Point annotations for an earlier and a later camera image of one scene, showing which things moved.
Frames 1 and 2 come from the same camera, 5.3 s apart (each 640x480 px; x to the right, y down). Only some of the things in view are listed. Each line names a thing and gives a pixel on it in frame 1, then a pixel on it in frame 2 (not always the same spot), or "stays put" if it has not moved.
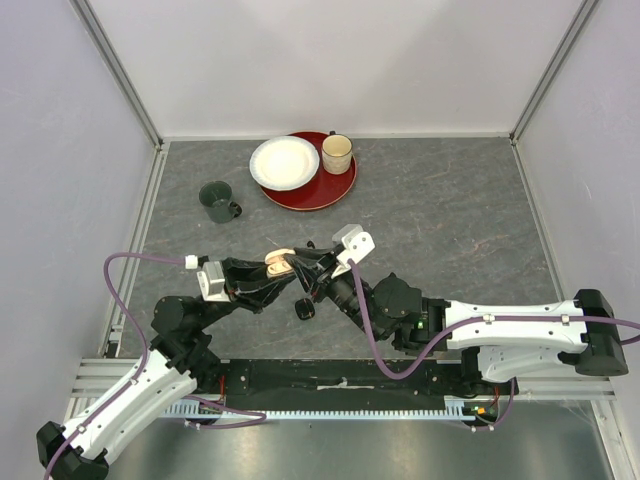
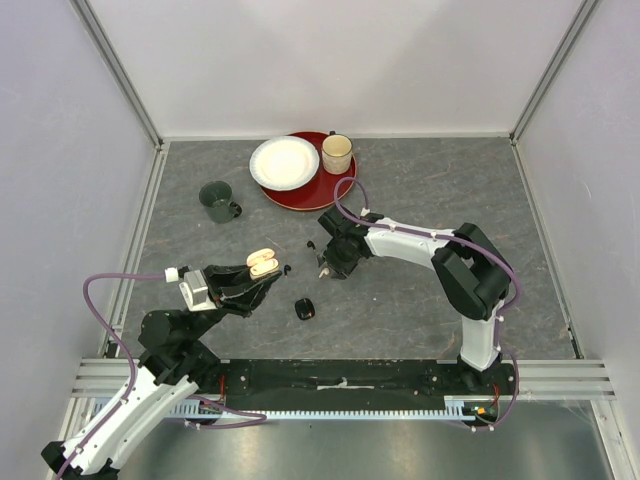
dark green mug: [215, 197] stays put
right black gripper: [312, 264] -> [343, 268]
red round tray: [326, 189] stays put
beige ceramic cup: [336, 153] stays put
